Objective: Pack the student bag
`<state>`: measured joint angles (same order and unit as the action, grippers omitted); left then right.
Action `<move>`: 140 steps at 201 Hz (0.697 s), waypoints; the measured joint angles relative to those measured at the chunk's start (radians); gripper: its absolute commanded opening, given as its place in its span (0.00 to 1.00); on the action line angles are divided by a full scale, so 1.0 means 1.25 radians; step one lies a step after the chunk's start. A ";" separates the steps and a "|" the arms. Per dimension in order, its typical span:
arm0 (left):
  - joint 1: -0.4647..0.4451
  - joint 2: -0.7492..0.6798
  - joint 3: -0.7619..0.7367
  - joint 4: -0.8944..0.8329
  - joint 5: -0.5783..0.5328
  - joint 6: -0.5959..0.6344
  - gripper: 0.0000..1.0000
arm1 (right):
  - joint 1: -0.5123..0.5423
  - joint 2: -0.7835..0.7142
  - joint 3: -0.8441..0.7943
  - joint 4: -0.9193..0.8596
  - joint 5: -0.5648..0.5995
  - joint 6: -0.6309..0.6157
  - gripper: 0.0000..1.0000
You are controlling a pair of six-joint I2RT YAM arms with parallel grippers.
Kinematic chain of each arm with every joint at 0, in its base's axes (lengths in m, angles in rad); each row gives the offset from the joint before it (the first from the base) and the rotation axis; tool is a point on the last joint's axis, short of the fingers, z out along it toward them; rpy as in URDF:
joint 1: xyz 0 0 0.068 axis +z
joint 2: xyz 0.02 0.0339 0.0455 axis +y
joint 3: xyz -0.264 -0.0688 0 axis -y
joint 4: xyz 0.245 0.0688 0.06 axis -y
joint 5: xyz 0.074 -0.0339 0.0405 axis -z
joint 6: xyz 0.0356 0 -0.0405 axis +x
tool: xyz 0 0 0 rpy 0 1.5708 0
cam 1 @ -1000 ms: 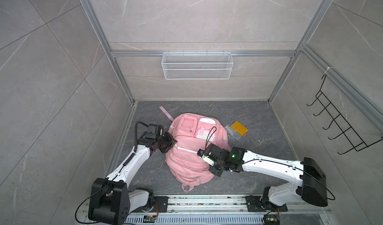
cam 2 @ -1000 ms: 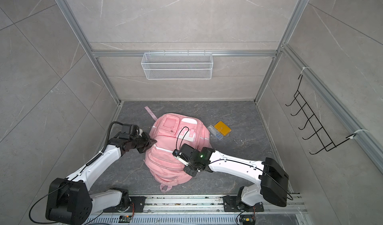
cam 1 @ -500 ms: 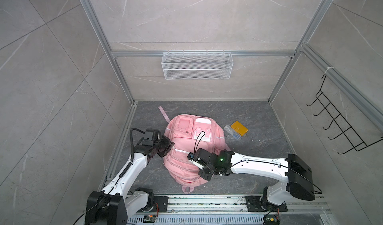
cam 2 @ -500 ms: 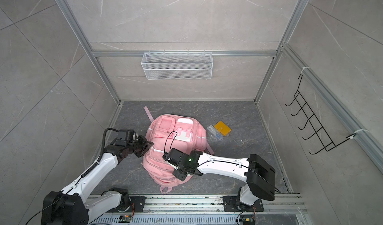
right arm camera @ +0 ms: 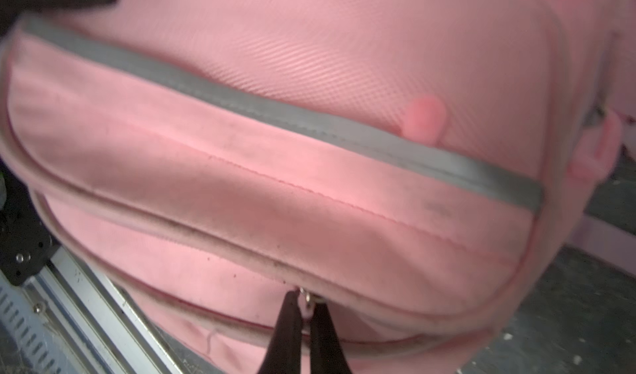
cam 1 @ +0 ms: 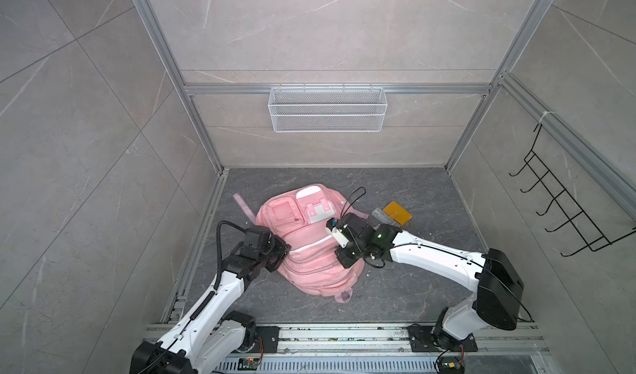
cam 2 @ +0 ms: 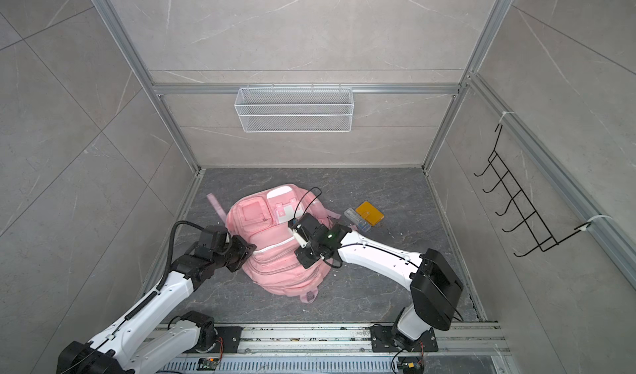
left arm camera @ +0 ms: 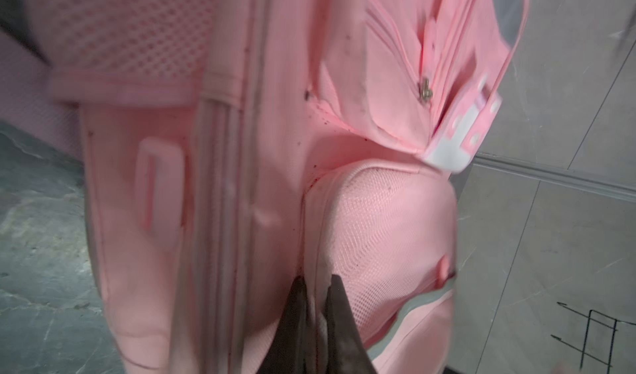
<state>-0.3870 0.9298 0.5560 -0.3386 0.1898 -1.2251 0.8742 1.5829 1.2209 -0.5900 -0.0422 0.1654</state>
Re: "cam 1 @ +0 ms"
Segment pink school backpack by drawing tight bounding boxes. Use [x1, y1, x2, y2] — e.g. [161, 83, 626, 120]
[233, 184, 364, 304]

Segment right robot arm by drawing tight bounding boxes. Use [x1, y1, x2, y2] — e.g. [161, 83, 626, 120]
[326, 213, 524, 351]

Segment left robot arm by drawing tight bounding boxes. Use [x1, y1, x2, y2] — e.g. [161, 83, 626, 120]
[129, 220, 291, 373]

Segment clear plastic compass box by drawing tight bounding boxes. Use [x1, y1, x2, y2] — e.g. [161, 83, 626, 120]
[372, 208, 401, 228]

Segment yellow card wallet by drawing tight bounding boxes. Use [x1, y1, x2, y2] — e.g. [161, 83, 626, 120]
[383, 201, 412, 227]

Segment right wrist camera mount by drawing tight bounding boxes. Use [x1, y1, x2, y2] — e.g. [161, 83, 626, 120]
[326, 218, 354, 248]

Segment black corrugated cable conduit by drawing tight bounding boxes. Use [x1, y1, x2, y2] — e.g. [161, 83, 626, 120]
[213, 219, 249, 291]

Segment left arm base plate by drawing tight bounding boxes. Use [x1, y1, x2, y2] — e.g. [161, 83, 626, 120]
[246, 326, 281, 353]

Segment aluminium mounting rail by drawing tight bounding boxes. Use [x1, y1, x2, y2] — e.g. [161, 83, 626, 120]
[133, 322, 548, 358]

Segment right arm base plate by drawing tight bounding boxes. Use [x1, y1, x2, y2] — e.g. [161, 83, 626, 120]
[406, 324, 478, 352]

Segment white wire mesh basket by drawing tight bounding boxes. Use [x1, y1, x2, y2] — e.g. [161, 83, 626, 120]
[268, 87, 388, 133]

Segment white cable tie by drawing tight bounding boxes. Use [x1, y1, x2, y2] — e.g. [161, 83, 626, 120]
[538, 111, 556, 125]

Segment black wall hook rack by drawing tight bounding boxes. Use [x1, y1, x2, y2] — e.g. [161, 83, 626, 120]
[508, 124, 635, 258]

